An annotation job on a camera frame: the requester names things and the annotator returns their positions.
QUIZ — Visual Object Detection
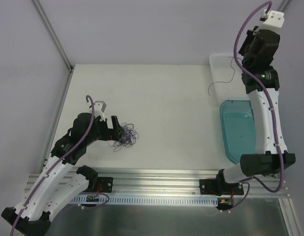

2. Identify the bundle of thin cables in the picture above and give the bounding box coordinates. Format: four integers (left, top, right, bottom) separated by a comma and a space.
107, 121, 140, 152

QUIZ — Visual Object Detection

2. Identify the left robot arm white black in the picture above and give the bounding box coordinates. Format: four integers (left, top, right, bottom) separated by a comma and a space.
1, 113, 124, 236

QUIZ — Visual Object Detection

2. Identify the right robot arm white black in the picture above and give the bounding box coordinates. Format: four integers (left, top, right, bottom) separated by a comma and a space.
212, 28, 296, 196

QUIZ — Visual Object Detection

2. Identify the white perforated plastic basket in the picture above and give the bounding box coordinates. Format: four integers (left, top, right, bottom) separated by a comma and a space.
208, 53, 248, 102

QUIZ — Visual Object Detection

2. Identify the teal transparent plastic tray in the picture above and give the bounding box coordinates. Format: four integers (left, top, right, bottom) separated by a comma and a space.
219, 100, 256, 164

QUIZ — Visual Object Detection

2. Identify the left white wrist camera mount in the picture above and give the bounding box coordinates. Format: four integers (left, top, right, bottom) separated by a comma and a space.
93, 100, 107, 121

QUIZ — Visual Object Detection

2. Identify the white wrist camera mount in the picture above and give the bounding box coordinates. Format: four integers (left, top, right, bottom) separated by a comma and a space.
255, 9, 284, 34
93, 100, 107, 121

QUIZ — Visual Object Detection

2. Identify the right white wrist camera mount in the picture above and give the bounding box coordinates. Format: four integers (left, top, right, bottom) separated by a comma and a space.
255, 9, 284, 34

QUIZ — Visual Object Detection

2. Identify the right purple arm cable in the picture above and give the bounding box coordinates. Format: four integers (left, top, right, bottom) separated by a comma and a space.
217, 1, 285, 214

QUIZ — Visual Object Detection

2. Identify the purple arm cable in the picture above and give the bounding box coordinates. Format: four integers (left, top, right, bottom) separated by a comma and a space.
217, 1, 285, 214
9, 95, 111, 236

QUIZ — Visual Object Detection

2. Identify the right aluminium frame post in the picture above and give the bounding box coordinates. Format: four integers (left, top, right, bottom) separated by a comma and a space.
278, 0, 292, 12

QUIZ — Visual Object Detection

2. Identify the aluminium frame post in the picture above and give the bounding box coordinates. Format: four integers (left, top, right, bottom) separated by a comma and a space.
30, 0, 74, 72
278, 0, 292, 12

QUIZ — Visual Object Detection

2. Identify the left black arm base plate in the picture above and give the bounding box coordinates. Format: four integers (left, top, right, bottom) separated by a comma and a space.
85, 177, 114, 193

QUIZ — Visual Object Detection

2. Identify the aluminium mounting rail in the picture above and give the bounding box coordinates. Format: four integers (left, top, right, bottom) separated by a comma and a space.
24, 166, 292, 199

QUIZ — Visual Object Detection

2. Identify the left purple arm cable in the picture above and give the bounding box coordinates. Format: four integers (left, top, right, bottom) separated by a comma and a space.
9, 95, 111, 236

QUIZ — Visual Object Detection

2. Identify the white slotted cable duct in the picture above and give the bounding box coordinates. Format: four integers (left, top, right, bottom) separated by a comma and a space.
69, 195, 218, 207

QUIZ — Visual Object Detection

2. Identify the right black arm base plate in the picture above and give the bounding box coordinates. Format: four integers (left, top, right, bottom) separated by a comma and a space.
199, 179, 244, 196

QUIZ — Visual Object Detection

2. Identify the left aluminium frame post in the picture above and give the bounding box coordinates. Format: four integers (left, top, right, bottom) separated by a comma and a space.
30, 0, 74, 72

